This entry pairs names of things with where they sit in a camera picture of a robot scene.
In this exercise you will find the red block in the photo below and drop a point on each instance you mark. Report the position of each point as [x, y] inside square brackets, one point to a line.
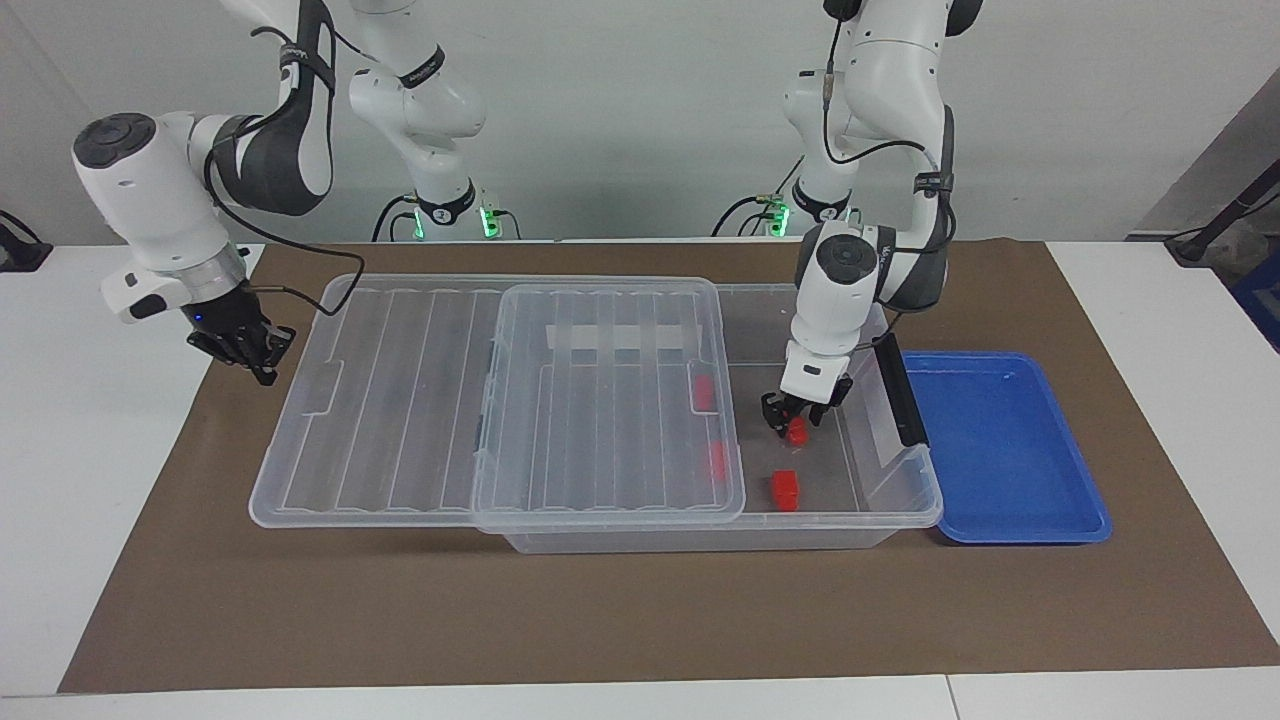
[717, 459]
[797, 432]
[785, 491]
[704, 392]

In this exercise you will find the black stand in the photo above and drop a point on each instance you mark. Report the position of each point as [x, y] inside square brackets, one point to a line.
[20, 250]
[1215, 222]

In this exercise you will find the transparent plastic box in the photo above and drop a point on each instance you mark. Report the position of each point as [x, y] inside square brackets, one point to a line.
[830, 520]

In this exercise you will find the blue plastic tray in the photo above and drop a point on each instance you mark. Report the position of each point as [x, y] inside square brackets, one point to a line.
[1005, 450]

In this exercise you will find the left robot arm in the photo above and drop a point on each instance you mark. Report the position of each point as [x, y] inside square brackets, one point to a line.
[895, 70]

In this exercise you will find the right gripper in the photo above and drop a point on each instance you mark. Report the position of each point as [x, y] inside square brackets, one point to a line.
[218, 312]

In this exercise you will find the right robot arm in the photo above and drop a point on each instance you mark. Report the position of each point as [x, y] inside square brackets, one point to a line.
[150, 190]

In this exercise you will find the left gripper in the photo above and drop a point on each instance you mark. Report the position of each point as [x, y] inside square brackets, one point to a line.
[841, 390]

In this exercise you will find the transparent plastic lid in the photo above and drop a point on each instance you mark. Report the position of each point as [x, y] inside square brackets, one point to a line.
[400, 400]

